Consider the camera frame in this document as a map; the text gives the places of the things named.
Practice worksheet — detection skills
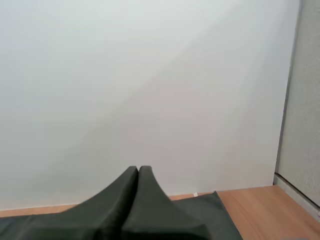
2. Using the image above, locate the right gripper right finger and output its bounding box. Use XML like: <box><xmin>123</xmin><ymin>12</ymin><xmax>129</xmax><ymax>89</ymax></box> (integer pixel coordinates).
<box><xmin>121</xmin><ymin>164</ymin><xmax>210</xmax><ymax>240</ymax></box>

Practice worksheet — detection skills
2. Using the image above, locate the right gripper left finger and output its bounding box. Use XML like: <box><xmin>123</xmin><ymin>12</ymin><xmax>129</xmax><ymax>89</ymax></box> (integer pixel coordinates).
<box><xmin>23</xmin><ymin>165</ymin><xmax>139</xmax><ymax>240</ymax></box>

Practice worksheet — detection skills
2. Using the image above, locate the dark grey towel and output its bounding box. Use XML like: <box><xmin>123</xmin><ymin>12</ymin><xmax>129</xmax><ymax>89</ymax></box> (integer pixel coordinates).
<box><xmin>0</xmin><ymin>190</ymin><xmax>241</xmax><ymax>240</ymax></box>

